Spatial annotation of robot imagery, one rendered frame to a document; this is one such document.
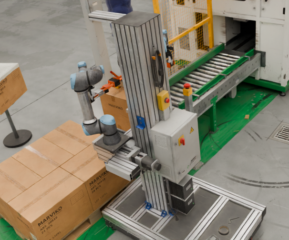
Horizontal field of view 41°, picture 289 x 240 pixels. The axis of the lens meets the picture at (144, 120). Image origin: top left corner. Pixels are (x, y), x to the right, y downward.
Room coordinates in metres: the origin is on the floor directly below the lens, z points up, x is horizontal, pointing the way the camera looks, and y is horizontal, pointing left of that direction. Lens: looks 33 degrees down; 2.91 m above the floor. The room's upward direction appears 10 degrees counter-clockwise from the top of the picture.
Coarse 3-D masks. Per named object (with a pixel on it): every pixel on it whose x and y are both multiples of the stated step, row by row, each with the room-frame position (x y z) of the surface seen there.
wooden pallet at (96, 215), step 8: (128, 184) 3.04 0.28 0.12; (120, 192) 3.05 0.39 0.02; (112, 200) 2.95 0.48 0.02; (0, 216) 3.00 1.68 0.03; (88, 216) 2.67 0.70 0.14; (96, 216) 2.73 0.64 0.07; (80, 224) 2.60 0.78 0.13; (88, 224) 2.68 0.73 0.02; (16, 232) 2.73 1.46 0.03; (72, 232) 2.61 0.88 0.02; (80, 232) 2.60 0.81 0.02
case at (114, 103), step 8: (112, 88) 3.46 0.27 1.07; (120, 88) 3.43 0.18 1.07; (104, 96) 3.39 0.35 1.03; (112, 96) 3.31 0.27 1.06; (120, 96) 3.27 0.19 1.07; (104, 104) 3.41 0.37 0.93; (112, 104) 3.33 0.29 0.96; (120, 104) 3.25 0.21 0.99; (104, 112) 3.43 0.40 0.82; (112, 112) 3.34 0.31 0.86; (120, 112) 3.26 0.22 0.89; (120, 120) 3.28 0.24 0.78; (128, 120) 3.20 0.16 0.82; (120, 128) 3.29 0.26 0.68; (128, 128) 3.21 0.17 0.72
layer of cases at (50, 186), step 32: (64, 128) 3.69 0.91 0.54; (32, 160) 3.19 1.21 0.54; (64, 160) 3.10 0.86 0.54; (96, 160) 3.01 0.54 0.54; (0, 192) 2.78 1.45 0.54; (32, 192) 2.70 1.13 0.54; (64, 192) 2.63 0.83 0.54; (96, 192) 2.78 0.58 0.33; (32, 224) 2.33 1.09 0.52; (64, 224) 2.51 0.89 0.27
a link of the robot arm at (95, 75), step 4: (92, 68) 3.00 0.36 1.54; (96, 68) 2.87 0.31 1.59; (100, 68) 2.95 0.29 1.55; (88, 72) 2.62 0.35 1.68; (92, 72) 2.62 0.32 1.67; (96, 72) 2.64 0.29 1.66; (100, 72) 2.67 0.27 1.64; (104, 72) 3.00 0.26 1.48; (92, 76) 2.59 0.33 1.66; (96, 76) 2.61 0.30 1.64; (100, 76) 2.64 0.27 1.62; (92, 80) 2.58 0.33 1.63; (96, 80) 2.60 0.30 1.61; (100, 80) 2.65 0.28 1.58; (92, 84) 2.59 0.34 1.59
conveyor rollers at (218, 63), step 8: (216, 56) 4.86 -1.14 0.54; (224, 56) 4.79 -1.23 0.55; (232, 56) 4.77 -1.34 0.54; (208, 64) 4.64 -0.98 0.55; (216, 64) 4.64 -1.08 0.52; (224, 64) 4.56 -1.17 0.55; (192, 72) 4.50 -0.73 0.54; (200, 72) 4.52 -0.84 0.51; (208, 72) 4.42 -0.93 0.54; (216, 72) 4.44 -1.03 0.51; (192, 80) 4.28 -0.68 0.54; (200, 80) 4.30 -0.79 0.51; (208, 80) 4.21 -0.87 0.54; (176, 88) 4.15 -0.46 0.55; (192, 88) 4.08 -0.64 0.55; (200, 96) 3.87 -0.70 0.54; (176, 104) 3.79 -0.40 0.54
